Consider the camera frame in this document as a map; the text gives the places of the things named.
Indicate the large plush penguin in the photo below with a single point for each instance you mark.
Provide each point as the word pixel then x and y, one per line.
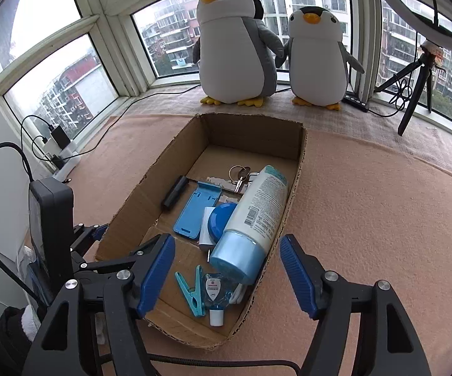
pixel 235 53

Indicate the black power adapter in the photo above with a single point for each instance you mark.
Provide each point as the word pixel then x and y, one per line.
pixel 60 137

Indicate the teal clothes peg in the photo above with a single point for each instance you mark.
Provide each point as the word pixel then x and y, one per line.
pixel 193 296

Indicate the blue round tape measure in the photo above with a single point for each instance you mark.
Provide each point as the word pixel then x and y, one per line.
pixel 218 220

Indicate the black cylindrical device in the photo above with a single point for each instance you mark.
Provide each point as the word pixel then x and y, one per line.
pixel 174 193

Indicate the small plush penguin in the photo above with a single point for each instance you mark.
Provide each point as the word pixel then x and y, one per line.
pixel 318 61

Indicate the black inline remote control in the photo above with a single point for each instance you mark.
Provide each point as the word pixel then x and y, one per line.
pixel 355 102

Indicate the open cardboard box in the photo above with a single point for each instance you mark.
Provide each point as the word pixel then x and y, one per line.
pixel 204 150

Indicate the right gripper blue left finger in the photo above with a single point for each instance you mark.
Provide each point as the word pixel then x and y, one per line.
pixel 155 276

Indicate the person left gloved hand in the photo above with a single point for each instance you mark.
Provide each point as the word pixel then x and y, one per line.
pixel 30 323

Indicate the white power strip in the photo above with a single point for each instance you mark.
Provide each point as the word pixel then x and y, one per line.
pixel 69 156

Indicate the white lotion bottle blue cap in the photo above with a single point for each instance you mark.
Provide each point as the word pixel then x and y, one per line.
pixel 250 231

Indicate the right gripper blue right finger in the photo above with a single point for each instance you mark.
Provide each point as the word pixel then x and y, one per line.
pixel 304 272

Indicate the white usb wall charger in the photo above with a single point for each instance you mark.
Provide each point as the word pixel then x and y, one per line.
pixel 206 241

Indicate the blue phone stand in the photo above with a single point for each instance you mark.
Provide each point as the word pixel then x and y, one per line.
pixel 188 224

